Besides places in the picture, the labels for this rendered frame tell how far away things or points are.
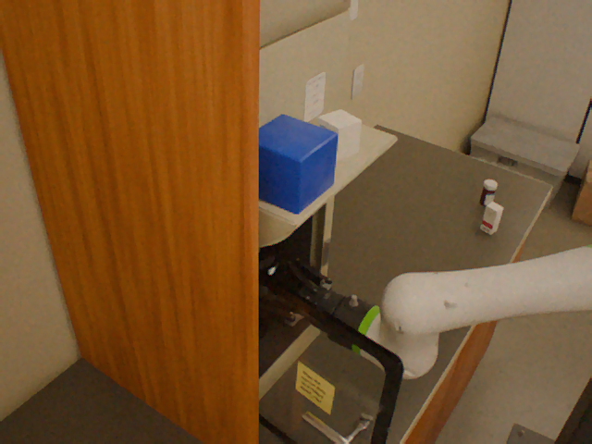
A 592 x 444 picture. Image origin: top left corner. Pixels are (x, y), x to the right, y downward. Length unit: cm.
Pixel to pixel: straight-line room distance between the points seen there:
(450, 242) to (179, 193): 111
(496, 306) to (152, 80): 62
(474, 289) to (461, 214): 96
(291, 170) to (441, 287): 32
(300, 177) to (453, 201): 121
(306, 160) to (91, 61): 32
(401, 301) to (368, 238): 81
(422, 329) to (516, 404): 174
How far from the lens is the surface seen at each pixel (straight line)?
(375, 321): 108
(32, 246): 125
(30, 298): 131
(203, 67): 69
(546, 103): 399
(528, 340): 294
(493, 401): 265
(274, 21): 85
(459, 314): 97
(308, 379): 99
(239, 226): 77
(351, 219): 181
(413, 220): 184
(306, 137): 84
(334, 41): 101
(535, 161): 365
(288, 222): 83
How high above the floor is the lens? 201
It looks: 37 degrees down
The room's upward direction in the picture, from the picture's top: 3 degrees clockwise
